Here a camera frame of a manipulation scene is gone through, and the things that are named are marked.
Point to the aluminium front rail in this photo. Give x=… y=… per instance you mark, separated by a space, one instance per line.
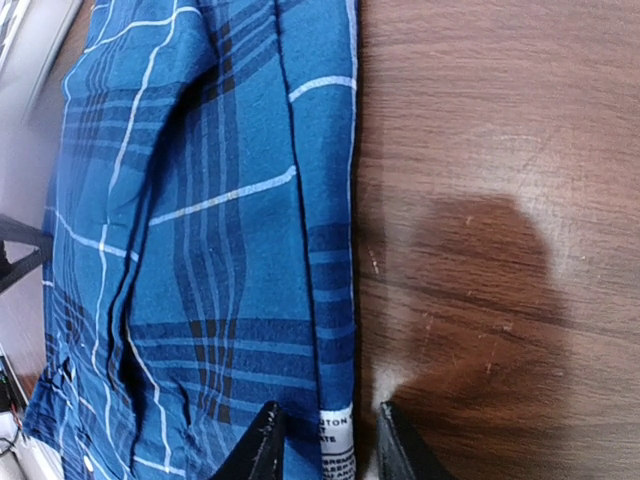
x=32 y=33

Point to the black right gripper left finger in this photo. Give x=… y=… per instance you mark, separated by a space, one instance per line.
x=259 y=454

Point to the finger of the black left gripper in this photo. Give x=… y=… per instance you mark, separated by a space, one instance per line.
x=24 y=248

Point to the blue plaid long sleeve shirt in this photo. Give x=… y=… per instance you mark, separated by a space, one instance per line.
x=202 y=265

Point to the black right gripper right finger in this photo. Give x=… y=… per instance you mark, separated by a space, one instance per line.
x=401 y=452

